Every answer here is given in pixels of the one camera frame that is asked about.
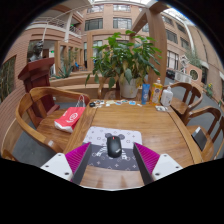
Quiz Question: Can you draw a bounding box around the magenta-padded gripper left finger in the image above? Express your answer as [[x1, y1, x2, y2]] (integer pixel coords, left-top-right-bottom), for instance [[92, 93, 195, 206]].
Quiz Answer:
[[40, 142, 93, 186]]

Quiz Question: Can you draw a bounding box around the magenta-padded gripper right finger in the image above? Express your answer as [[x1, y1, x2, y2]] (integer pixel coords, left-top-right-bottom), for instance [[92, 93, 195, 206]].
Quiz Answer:
[[132, 142, 184, 186]]

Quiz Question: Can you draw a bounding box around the black computer mouse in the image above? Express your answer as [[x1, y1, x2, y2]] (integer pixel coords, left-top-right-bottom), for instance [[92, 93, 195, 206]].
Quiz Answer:
[[105, 135, 123, 159]]

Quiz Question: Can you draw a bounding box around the grey printed mouse pad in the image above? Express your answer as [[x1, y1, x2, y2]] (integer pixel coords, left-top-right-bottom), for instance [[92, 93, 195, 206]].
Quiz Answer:
[[82, 125, 143, 172]]

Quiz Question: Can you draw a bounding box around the wooden armchair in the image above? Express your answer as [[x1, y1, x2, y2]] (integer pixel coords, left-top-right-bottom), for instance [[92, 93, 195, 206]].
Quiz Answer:
[[182, 105, 224, 163], [165, 81, 204, 125], [14, 86, 91, 154]]

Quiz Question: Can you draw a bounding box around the red and white bag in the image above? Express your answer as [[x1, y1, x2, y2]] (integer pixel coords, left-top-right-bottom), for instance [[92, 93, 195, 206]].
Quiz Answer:
[[53, 94, 87, 134]]

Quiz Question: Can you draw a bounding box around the white pump bottle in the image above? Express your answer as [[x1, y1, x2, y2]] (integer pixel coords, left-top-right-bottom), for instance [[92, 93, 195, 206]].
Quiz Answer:
[[160, 84, 174, 107]]

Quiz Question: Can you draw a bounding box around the yellow liquid bottle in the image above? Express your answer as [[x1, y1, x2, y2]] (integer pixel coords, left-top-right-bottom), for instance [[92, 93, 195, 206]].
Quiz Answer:
[[151, 77, 164, 105]]

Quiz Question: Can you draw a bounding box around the blue tube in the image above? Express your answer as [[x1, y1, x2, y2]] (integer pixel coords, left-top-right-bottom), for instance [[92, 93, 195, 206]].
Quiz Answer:
[[141, 83, 151, 106]]

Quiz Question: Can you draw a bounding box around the yellow flowering plant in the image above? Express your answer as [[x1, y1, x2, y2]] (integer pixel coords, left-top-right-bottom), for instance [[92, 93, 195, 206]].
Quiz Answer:
[[205, 83, 214, 98]]

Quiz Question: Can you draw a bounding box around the dark red wooden podium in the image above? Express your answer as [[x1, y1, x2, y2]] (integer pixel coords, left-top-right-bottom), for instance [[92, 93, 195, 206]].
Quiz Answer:
[[17, 57, 61, 118]]

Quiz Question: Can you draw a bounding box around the green potted plant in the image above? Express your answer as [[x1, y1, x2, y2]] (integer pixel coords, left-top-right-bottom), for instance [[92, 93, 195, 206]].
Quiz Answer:
[[84, 29, 163, 99]]

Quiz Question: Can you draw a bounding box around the dark bust statue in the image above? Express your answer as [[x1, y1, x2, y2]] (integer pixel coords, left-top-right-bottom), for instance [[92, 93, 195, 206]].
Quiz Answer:
[[28, 40, 45, 63]]

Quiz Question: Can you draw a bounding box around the wooden pillar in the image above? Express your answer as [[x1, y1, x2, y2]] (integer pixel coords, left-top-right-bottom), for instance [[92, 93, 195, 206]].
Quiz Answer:
[[131, 1, 171, 88]]

